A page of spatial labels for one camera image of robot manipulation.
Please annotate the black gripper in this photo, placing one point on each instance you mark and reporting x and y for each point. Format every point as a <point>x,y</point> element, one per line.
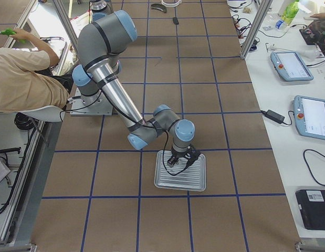
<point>176,157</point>

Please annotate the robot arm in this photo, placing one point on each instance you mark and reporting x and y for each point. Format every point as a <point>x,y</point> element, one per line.
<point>99,44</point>

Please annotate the ribbed metal tray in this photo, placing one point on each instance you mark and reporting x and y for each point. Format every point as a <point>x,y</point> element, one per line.
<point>192,179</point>

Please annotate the black power adapter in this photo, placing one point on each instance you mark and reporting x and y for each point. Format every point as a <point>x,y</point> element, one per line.
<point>273,116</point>

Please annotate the near blue teach pendant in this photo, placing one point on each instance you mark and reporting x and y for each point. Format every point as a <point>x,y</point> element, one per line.
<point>309,116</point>

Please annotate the blue teach pendant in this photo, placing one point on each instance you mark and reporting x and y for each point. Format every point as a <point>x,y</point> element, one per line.
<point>309,116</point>
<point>290,66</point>

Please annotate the far blue teach pendant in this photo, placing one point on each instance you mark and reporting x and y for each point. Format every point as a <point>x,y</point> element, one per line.
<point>290,66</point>

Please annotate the black laptop device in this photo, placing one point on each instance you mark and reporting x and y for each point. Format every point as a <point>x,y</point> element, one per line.
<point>311,204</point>

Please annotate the black brake pad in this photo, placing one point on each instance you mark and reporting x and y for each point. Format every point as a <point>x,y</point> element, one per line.
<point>175,20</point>

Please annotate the white chair seat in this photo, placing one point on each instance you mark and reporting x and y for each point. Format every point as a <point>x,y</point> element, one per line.
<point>47,113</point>

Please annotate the olive brake shoe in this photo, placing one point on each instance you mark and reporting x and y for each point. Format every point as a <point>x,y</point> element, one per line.
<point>159,7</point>

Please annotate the plastic water bottle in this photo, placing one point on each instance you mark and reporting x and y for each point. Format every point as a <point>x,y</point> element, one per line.
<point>281,25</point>

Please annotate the person in beige shirt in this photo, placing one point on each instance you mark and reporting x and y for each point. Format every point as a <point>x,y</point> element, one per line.
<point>24,84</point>

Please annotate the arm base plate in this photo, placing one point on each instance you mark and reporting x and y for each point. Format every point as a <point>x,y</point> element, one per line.
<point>95,105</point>

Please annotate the white curved plastic bracket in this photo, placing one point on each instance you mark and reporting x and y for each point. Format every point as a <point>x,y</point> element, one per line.
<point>171,5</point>

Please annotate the aluminium frame post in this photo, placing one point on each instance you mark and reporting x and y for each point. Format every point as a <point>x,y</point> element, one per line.
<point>260,16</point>

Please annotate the green handled tool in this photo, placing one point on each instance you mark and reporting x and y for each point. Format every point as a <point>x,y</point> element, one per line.
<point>8,32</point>

